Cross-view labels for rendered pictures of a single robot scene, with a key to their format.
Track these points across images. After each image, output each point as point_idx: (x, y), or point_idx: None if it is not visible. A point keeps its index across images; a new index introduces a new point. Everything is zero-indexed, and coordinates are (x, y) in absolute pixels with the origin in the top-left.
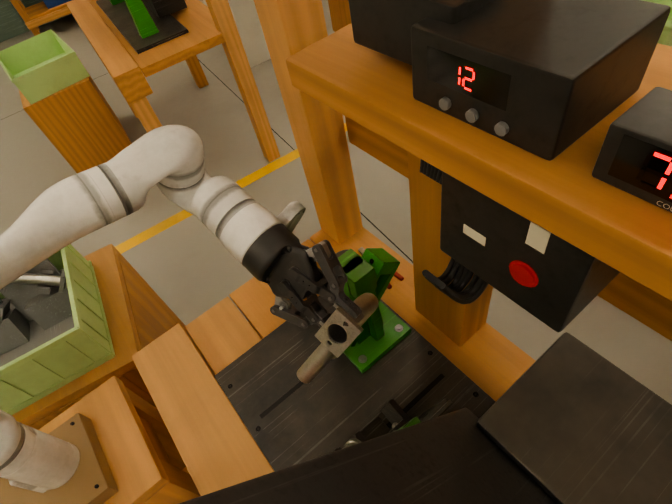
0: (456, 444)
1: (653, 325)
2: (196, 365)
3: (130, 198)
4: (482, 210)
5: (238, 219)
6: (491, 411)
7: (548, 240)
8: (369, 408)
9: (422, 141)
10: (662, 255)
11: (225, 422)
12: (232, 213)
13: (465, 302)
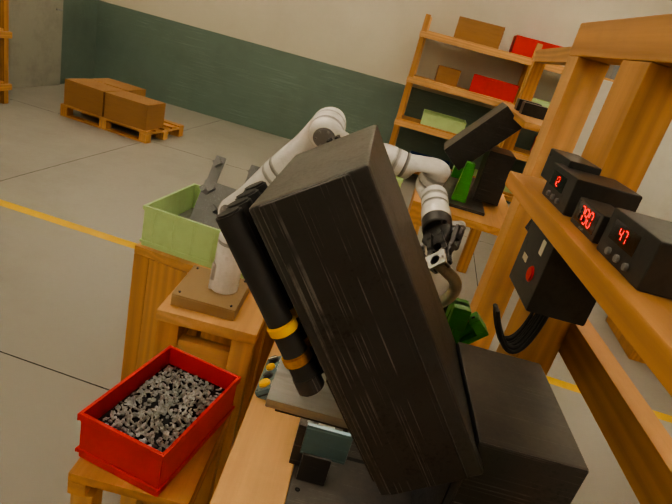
0: (443, 312)
1: (596, 415)
2: None
3: (407, 168)
4: (533, 240)
5: (437, 200)
6: (468, 344)
7: (544, 247)
8: None
9: (530, 201)
10: (562, 230)
11: None
12: (437, 198)
13: (503, 344)
